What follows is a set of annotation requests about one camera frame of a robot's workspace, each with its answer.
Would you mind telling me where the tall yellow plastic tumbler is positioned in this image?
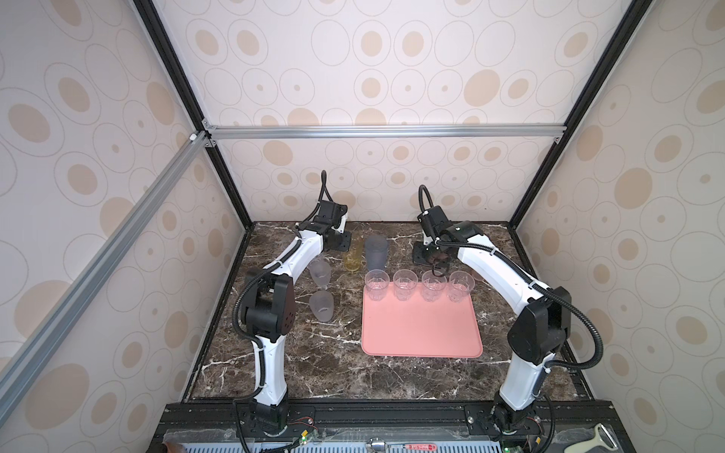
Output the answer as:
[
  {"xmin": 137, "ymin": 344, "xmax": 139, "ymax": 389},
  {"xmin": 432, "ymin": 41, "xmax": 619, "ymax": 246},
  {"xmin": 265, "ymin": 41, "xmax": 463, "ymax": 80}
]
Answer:
[{"xmin": 343, "ymin": 247, "xmax": 363, "ymax": 272}]

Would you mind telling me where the tall blue frosted tumbler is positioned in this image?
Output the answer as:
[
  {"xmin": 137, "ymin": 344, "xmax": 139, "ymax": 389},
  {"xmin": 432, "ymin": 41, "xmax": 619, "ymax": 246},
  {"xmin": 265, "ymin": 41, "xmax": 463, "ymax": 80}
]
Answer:
[{"xmin": 364, "ymin": 234, "xmax": 389, "ymax": 271}]

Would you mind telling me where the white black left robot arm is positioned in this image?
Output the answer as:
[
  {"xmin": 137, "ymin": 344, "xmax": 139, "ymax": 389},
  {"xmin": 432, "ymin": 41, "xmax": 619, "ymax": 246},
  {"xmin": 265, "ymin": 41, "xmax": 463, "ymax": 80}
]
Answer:
[{"xmin": 232, "ymin": 215, "xmax": 351, "ymax": 435}]

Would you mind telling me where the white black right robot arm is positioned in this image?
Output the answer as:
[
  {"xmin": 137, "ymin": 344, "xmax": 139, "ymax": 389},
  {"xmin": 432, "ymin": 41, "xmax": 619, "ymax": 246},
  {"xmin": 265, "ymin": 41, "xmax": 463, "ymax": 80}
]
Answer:
[{"xmin": 418, "ymin": 210, "xmax": 570, "ymax": 434}]

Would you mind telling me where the pink plastic tray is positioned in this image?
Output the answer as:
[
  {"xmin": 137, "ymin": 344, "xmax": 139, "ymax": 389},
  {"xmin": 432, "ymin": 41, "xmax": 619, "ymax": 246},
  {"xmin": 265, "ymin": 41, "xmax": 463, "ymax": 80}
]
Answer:
[{"xmin": 361, "ymin": 289, "xmax": 483, "ymax": 359}]

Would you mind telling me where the frosted clear cup near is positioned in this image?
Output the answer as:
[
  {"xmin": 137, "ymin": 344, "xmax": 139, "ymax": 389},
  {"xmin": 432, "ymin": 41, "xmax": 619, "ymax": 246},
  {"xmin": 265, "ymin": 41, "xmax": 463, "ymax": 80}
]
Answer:
[{"xmin": 308, "ymin": 260, "xmax": 332, "ymax": 290}]

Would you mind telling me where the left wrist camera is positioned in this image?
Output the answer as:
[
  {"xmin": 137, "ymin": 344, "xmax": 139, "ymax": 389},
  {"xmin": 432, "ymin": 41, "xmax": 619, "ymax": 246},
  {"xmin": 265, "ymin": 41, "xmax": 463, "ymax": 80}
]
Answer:
[{"xmin": 313, "ymin": 200, "xmax": 347, "ymax": 228}]

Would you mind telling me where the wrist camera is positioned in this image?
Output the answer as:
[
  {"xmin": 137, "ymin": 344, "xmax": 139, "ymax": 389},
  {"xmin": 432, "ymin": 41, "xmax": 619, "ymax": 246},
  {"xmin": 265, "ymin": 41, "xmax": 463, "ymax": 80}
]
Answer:
[
  {"xmin": 313, "ymin": 200, "xmax": 347, "ymax": 228},
  {"xmin": 417, "ymin": 206, "xmax": 453, "ymax": 238}
]

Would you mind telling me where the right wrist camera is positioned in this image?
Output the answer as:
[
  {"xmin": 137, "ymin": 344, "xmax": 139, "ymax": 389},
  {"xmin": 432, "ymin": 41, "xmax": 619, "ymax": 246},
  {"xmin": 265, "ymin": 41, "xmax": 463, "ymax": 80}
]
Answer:
[{"xmin": 417, "ymin": 206, "xmax": 453, "ymax": 238}]

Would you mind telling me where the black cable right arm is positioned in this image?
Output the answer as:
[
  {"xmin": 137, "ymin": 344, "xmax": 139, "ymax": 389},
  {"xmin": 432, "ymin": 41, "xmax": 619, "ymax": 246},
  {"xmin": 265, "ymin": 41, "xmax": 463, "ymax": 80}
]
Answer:
[{"xmin": 417, "ymin": 184, "xmax": 605, "ymax": 453}]

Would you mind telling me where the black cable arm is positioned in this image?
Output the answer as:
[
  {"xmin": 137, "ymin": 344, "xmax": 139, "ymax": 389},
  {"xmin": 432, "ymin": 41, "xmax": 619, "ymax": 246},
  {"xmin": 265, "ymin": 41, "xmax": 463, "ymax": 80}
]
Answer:
[
  {"xmin": 231, "ymin": 169, "xmax": 335, "ymax": 453},
  {"xmin": 417, "ymin": 184, "xmax": 605, "ymax": 453}
]

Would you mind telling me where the aluminium rail back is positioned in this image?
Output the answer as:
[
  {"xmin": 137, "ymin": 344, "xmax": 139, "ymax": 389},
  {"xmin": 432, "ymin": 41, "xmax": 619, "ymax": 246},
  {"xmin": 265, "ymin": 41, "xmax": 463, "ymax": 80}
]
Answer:
[{"xmin": 208, "ymin": 124, "xmax": 566, "ymax": 141}]

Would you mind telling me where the aluminium rail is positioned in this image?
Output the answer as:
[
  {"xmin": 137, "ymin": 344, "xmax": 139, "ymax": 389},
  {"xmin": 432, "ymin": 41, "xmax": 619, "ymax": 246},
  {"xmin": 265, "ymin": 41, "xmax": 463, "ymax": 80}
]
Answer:
[
  {"xmin": 208, "ymin": 124, "xmax": 566, "ymax": 141},
  {"xmin": 1, "ymin": 130, "xmax": 211, "ymax": 423}
]

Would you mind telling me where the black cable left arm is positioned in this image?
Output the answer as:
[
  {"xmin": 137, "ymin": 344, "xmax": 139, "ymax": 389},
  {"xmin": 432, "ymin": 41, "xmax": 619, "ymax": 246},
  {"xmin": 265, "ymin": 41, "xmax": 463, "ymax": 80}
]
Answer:
[{"xmin": 231, "ymin": 169, "xmax": 335, "ymax": 453}]

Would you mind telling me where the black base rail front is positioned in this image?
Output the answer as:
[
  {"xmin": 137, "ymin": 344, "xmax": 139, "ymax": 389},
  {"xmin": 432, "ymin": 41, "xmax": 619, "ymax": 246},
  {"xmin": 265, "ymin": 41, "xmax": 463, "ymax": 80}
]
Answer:
[{"xmin": 147, "ymin": 399, "xmax": 634, "ymax": 452}]

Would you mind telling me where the white handled tool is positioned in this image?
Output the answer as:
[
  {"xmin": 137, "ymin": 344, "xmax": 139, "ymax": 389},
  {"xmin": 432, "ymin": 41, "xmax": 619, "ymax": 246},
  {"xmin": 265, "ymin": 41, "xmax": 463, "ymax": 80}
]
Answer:
[{"xmin": 564, "ymin": 424, "xmax": 619, "ymax": 453}]

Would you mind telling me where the black corner frame post left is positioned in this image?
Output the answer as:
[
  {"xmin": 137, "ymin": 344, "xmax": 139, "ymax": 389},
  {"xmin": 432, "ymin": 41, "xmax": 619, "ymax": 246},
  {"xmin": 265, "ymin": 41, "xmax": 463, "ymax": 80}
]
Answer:
[{"xmin": 132, "ymin": 0, "xmax": 254, "ymax": 230}]

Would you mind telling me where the black corner frame post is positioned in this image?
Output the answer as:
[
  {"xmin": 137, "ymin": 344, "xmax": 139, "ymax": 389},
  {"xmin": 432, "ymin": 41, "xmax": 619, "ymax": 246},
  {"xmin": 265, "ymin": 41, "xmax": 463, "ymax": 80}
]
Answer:
[
  {"xmin": 132, "ymin": 0, "xmax": 254, "ymax": 230},
  {"xmin": 509, "ymin": 0, "xmax": 653, "ymax": 230}
]

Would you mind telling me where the black corner frame post right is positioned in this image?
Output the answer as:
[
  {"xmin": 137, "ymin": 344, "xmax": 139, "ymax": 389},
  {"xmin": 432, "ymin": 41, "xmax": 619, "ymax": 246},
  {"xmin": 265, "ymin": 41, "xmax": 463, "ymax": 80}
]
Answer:
[{"xmin": 509, "ymin": 0, "xmax": 653, "ymax": 230}]

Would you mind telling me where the aluminium rail left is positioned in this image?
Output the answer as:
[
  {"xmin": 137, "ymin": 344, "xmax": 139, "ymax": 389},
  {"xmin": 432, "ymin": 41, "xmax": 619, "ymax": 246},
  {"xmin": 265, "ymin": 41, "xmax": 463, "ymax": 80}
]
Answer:
[{"xmin": 1, "ymin": 130, "xmax": 211, "ymax": 423}]

